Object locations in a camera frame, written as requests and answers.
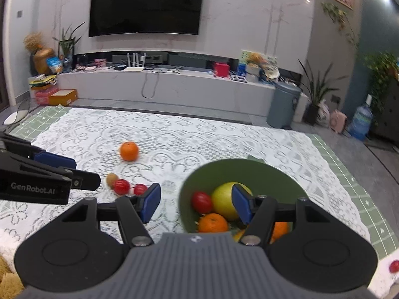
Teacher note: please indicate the grey trash bin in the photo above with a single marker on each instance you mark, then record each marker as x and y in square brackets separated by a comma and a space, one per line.
[282, 106]

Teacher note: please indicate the orange cardboard box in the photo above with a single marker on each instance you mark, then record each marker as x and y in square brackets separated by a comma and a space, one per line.
[64, 97]

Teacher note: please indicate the colourful snack bag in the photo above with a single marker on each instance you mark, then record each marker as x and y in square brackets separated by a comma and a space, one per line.
[55, 65]

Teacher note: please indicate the hanging ivy vine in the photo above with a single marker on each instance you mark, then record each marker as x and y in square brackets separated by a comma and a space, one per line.
[338, 17]

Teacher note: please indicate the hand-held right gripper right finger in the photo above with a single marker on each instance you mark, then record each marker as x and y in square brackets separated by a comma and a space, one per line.
[240, 204]

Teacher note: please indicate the blue water bottle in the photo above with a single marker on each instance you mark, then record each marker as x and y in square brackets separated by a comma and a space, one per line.
[360, 121]

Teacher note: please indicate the green ivy plant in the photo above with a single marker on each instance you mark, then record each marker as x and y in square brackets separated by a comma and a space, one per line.
[382, 68]

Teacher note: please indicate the red box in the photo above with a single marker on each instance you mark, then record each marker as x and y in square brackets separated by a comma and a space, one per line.
[222, 70]

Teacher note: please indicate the golden vase with dried grass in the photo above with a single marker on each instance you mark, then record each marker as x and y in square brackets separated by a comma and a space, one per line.
[42, 59]

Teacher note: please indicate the red tomato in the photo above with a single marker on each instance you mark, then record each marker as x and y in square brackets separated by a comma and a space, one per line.
[202, 202]
[140, 189]
[121, 187]
[394, 266]

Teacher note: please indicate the green bowl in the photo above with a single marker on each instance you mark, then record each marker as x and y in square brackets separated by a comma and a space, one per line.
[274, 180]

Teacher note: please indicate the white lace tablecloth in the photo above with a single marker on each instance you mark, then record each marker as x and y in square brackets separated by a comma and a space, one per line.
[187, 137]

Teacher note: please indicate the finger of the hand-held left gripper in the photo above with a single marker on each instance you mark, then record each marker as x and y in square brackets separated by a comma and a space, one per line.
[56, 159]
[87, 181]

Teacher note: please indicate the dark cabinet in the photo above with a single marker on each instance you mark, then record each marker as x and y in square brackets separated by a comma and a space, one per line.
[389, 115]

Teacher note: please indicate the white router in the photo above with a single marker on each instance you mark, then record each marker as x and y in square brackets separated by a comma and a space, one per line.
[134, 67]

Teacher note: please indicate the pink bag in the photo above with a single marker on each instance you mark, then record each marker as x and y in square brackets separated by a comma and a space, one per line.
[338, 122]

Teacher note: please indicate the black television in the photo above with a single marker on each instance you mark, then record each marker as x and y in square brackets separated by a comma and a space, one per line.
[146, 4]

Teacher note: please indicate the orange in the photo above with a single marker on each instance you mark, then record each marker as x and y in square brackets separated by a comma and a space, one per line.
[213, 223]
[129, 151]
[279, 230]

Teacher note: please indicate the white plastic bag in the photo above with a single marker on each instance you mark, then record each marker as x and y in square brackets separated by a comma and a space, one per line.
[324, 113]

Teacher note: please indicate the blue box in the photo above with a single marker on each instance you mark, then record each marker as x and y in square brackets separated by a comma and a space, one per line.
[242, 69]

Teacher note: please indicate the tan shaggy rug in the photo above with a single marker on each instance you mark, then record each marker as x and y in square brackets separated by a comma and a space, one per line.
[9, 280]

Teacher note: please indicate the white marble tv console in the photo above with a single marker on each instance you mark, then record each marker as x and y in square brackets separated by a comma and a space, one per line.
[193, 90]

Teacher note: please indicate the pink box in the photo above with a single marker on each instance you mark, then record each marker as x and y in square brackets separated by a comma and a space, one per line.
[43, 96]

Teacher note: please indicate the long-leaf potted plant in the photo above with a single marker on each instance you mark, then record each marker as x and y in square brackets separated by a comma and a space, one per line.
[314, 96]

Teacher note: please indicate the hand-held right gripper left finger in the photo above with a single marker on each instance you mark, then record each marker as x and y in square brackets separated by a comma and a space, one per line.
[149, 203]

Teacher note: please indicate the white round floor device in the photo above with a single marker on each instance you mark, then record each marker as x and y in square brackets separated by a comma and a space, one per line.
[14, 118]

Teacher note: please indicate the yellow-green pomelo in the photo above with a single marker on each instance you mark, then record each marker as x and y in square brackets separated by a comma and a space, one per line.
[225, 201]

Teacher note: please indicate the green plant in vase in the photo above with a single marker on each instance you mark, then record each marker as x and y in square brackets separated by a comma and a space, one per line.
[67, 46]

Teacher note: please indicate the floral picture board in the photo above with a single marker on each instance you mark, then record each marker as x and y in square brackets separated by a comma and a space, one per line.
[257, 58]

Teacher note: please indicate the brown kiwi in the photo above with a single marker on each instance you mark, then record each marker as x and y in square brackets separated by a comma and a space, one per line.
[111, 179]

